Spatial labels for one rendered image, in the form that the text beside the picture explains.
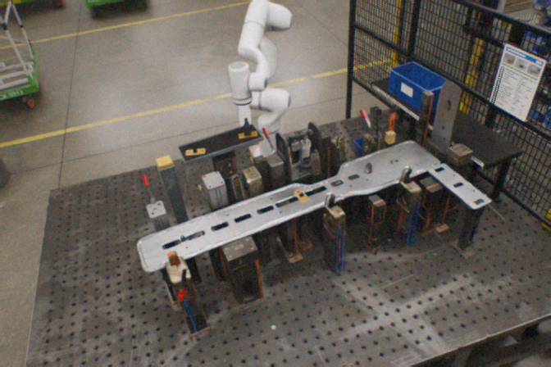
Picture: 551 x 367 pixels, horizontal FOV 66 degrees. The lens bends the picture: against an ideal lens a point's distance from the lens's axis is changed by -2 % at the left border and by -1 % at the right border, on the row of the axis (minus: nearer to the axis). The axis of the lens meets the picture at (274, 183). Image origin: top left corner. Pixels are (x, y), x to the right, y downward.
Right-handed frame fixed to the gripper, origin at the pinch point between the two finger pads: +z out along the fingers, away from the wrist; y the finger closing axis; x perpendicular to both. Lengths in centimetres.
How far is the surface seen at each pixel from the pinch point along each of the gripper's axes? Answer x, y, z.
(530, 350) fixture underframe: 117, 80, 96
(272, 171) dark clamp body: 8.1, 15.2, 13.7
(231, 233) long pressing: -13.5, 43.8, 18.6
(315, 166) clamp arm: 27.9, 13.5, 16.2
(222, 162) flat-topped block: -13.3, 6.3, 11.1
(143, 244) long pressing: -49, 42, 19
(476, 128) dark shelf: 111, 5, 16
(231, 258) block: -14, 59, 16
